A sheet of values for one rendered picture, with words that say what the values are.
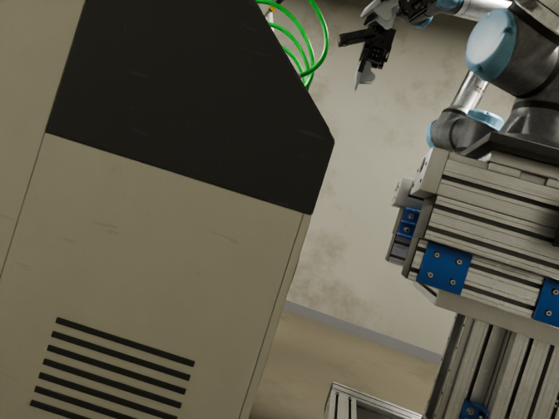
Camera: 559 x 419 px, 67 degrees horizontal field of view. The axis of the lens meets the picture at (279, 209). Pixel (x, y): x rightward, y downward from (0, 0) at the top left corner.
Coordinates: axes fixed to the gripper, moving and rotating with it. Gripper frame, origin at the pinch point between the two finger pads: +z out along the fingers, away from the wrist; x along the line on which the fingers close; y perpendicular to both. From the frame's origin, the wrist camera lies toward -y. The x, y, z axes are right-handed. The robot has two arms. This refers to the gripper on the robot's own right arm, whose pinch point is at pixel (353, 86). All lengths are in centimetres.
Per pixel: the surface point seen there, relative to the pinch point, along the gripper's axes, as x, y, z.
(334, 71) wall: 213, -5, -75
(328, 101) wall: 212, -2, -49
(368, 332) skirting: 198, 80, 117
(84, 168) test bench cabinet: -47, -51, 48
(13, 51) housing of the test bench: -47, -72, 29
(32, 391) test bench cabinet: -47, -48, 95
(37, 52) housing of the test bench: -47, -67, 28
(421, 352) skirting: 191, 122, 118
